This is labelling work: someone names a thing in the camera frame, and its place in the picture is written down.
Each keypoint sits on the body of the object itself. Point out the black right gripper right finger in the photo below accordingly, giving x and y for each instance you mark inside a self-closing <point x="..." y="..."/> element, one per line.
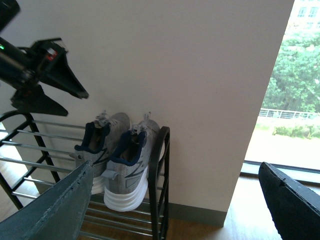
<point x="294" y="208"/>

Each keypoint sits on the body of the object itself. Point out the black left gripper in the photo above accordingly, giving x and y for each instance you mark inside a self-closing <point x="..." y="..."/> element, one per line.
<point x="23" y="68"/>

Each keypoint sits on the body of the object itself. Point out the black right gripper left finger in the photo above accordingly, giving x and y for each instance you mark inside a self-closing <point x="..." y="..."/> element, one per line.
<point x="57" y="214"/>

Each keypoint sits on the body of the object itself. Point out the grey knit sneaker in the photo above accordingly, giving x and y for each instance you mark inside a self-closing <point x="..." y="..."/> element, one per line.
<point x="100" y="139"/>
<point x="126" y="174"/>

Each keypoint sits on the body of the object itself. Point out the black metal shoe rack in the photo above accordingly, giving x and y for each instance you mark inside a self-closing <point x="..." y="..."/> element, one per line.
<point x="44" y="148"/>

